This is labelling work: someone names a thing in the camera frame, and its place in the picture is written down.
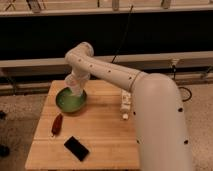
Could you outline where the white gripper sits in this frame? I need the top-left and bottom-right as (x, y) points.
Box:
(65, 74), (88, 97)

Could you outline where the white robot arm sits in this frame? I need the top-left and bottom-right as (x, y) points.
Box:
(65, 42), (194, 171)

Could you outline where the green ceramic bowl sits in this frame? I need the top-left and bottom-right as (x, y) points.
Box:
(55, 87), (87, 113)

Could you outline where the red chili pepper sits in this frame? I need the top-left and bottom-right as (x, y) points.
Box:
(51, 114), (63, 136)

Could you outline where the black smartphone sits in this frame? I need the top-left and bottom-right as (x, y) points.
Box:
(64, 136), (89, 161)

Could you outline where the wooden table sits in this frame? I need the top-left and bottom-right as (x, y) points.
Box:
(25, 80), (139, 171)

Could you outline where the black cable on floor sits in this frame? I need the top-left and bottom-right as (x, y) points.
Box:
(177, 85), (194, 102)

